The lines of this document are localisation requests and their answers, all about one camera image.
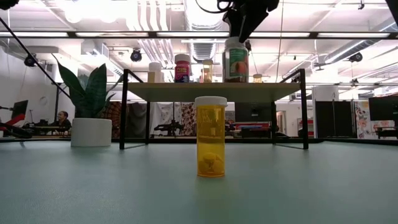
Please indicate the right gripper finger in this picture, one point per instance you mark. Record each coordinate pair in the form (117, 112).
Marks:
(234, 23)
(252, 21)

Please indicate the green labelled jar white lid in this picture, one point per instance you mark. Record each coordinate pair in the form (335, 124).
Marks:
(235, 65)

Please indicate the pale yellow pill vial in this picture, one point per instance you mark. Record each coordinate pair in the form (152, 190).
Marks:
(257, 78)
(207, 71)

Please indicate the pink labelled bottle white cap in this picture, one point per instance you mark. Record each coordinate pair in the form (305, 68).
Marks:
(182, 70)

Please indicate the white plastic bottle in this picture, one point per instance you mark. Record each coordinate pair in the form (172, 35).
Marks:
(155, 70)

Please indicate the amber pill vial white cap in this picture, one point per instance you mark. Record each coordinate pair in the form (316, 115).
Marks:
(211, 140)

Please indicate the black background robot arm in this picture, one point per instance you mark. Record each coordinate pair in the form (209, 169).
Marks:
(169, 127)

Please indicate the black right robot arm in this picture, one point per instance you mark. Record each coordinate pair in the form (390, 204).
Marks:
(393, 7)

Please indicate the wooden shelf with black legs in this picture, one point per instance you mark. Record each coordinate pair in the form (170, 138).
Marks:
(214, 91)

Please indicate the red background table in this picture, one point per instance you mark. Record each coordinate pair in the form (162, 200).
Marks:
(248, 126)

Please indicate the floral patterned cloth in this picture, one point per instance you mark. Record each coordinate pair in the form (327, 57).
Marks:
(188, 118)

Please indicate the black cabinet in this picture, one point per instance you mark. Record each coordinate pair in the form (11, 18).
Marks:
(334, 119)

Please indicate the floral patterned panel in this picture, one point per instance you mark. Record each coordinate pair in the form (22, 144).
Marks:
(362, 119)

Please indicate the green table mat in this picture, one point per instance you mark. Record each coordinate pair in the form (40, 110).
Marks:
(280, 193)

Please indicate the snake plant in white pot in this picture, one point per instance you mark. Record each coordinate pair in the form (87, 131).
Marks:
(91, 132)

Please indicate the person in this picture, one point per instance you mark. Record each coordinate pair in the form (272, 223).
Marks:
(63, 119)

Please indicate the black ceiling-hung camera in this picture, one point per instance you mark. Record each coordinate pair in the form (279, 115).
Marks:
(30, 60)
(249, 46)
(355, 57)
(136, 55)

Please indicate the black overhead frame bar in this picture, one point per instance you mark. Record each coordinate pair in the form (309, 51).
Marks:
(152, 34)

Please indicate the black metal table frame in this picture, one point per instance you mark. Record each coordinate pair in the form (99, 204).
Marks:
(342, 140)

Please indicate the black diagonal frame strut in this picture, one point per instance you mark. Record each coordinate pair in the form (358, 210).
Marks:
(46, 70)

